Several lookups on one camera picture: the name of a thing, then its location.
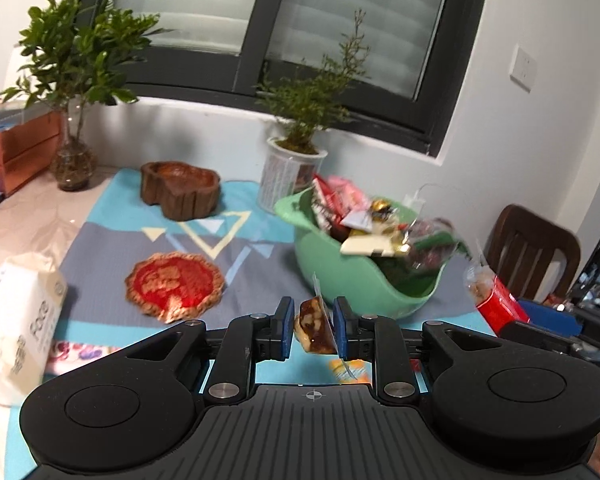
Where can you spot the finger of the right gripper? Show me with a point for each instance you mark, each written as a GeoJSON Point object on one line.
{"type": "Point", "coordinates": [576, 332]}

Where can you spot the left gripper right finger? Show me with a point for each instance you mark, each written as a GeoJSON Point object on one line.
{"type": "Point", "coordinates": [379, 341]}

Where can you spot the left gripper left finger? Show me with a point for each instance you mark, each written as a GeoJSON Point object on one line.
{"type": "Point", "coordinates": [247, 341]}

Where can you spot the red snack packet with cup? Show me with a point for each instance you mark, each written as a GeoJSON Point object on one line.
{"type": "Point", "coordinates": [492, 299]}

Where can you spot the brown clear candy packet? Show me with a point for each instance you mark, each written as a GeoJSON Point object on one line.
{"type": "Point", "coordinates": [313, 325]}

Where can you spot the clear bag with green header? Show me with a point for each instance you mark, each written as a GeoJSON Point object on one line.
{"type": "Point", "coordinates": [433, 242]}

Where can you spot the green plastic bowl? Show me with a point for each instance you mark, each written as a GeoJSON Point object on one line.
{"type": "Point", "coordinates": [358, 278]}

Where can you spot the red gold round packet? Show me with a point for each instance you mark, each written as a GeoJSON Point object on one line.
{"type": "Point", "coordinates": [174, 286]}

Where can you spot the dark wooden chair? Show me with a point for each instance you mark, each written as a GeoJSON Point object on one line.
{"type": "Point", "coordinates": [522, 247]}

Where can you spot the cream gold card packet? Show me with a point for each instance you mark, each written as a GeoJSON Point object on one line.
{"type": "Point", "coordinates": [372, 245]}

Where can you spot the brown wooden tray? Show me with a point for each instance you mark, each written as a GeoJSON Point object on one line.
{"type": "Point", "coordinates": [182, 191]}

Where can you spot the white purple snack packet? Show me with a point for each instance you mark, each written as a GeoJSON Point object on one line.
{"type": "Point", "coordinates": [66, 356]}

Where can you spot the white tissue pack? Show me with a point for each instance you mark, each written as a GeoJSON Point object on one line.
{"type": "Point", "coordinates": [32, 293]}

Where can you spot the feathery plant in white pot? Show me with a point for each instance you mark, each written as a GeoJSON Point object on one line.
{"type": "Point", "coordinates": [303, 104]}

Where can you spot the copper orange box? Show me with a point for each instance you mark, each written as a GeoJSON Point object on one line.
{"type": "Point", "coordinates": [29, 138]}

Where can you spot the dark framed window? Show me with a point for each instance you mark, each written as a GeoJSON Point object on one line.
{"type": "Point", "coordinates": [219, 51]}

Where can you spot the leafy plant in glass vase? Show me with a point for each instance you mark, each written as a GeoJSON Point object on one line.
{"type": "Point", "coordinates": [75, 56]}

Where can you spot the white charger with cable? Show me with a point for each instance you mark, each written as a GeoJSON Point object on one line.
{"type": "Point", "coordinates": [426, 198]}

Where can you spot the white wall switch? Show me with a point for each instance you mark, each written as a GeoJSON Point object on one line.
{"type": "Point", "coordinates": [523, 69]}

